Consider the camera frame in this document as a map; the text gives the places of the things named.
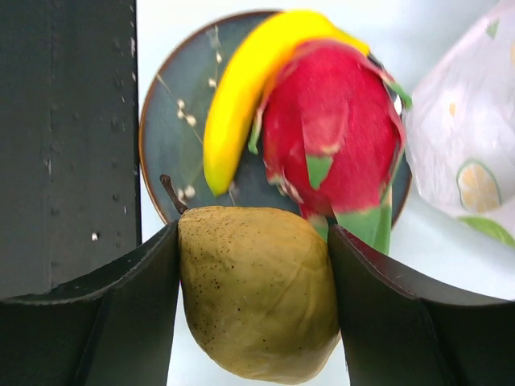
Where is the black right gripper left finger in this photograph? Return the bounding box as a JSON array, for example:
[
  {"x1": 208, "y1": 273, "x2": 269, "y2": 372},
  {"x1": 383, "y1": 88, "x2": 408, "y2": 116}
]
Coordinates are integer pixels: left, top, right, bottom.
[{"x1": 1, "y1": 223, "x2": 179, "y2": 386}]

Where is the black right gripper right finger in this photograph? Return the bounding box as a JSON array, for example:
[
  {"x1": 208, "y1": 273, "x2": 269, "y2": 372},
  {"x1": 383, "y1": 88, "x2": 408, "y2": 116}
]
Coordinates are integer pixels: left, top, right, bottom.
[{"x1": 328, "y1": 226, "x2": 514, "y2": 386}]

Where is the fake yellow lemon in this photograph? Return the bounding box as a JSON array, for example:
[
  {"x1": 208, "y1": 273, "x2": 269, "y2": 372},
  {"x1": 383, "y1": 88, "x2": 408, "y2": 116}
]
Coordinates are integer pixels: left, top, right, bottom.
[{"x1": 160, "y1": 175, "x2": 340, "y2": 385}]

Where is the fake watermelon slice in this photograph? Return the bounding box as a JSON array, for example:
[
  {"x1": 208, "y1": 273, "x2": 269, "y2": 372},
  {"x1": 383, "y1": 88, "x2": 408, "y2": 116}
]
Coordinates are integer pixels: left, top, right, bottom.
[{"x1": 248, "y1": 39, "x2": 406, "y2": 253}]

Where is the blue ceramic plate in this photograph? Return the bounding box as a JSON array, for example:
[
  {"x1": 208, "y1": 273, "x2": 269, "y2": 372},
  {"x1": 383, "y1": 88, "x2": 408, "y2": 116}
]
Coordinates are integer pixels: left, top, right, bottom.
[{"x1": 138, "y1": 10, "x2": 414, "y2": 230}]

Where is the white plastic bag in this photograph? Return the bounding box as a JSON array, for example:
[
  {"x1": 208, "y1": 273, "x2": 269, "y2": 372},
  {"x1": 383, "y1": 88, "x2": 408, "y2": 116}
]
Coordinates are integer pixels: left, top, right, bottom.
[{"x1": 404, "y1": 1, "x2": 514, "y2": 246}]

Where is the fake yellow banana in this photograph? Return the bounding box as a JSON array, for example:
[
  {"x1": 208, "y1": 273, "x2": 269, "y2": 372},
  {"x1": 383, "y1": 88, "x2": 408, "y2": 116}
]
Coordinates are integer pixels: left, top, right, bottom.
[{"x1": 203, "y1": 10, "x2": 370, "y2": 197}]

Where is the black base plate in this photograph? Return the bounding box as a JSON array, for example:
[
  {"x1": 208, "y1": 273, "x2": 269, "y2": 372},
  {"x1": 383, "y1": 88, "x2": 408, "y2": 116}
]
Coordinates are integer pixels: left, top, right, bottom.
[{"x1": 1, "y1": 1, "x2": 142, "y2": 298}]

